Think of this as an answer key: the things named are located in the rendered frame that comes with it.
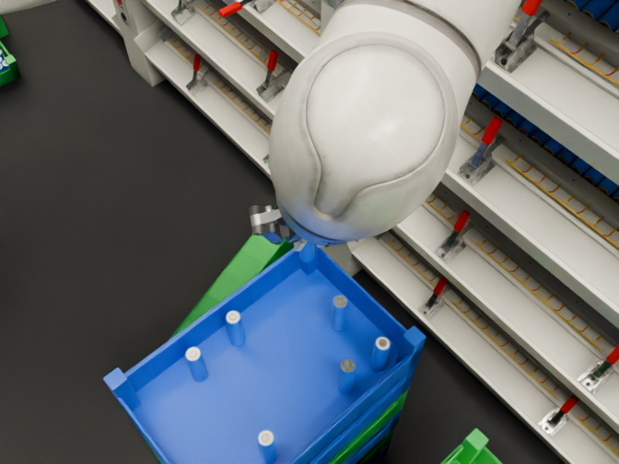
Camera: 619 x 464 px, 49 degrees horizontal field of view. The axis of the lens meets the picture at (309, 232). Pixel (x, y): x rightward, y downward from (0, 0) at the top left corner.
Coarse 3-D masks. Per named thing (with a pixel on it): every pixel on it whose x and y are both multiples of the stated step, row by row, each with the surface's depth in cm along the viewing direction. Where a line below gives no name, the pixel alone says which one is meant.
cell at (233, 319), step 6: (228, 312) 80; (234, 312) 80; (228, 318) 80; (234, 318) 80; (240, 318) 80; (228, 324) 80; (234, 324) 79; (240, 324) 81; (228, 330) 81; (234, 330) 81; (240, 330) 82; (234, 336) 82; (240, 336) 83; (234, 342) 84; (240, 342) 84
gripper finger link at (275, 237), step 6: (252, 210) 60; (258, 210) 60; (264, 210) 61; (252, 228) 61; (258, 228) 60; (264, 228) 61; (276, 228) 64; (258, 234) 61; (264, 234) 62; (270, 234) 62; (276, 234) 63; (270, 240) 67; (276, 240) 67; (282, 240) 68
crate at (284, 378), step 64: (320, 256) 87; (256, 320) 86; (320, 320) 86; (384, 320) 83; (128, 384) 75; (192, 384) 82; (256, 384) 82; (320, 384) 82; (384, 384) 78; (192, 448) 78; (256, 448) 78; (320, 448) 77
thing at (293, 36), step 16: (224, 0) 113; (240, 0) 107; (256, 16) 105; (272, 16) 104; (288, 16) 104; (304, 16) 103; (272, 32) 104; (288, 32) 102; (304, 32) 102; (320, 32) 101; (288, 48) 103; (304, 48) 101
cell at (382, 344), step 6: (378, 342) 78; (384, 342) 78; (390, 342) 78; (378, 348) 78; (384, 348) 78; (372, 354) 81; (378, 354) 79; (384, 354) 79; (372, 360) 81; (378, 360) 80; (384, 360) 80; (372, 366) 82; (378, 366) 82; (384, 366) 82
